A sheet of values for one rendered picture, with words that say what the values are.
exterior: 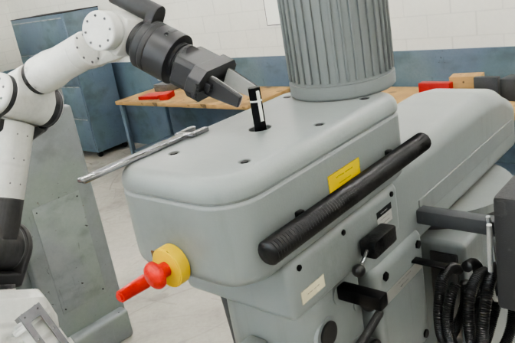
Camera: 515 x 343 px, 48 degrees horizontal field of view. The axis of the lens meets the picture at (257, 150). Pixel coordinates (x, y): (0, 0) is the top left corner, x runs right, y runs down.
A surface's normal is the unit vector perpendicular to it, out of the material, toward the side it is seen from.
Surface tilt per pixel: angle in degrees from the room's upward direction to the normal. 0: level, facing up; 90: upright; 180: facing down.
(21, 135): 89
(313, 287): 90
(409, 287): 90
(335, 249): 90
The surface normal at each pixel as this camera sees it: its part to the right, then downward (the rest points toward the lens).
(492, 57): -0.64, 0.33
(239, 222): 0.18, 0.26
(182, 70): -0.43, 0.34
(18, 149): 0.86, 0.00
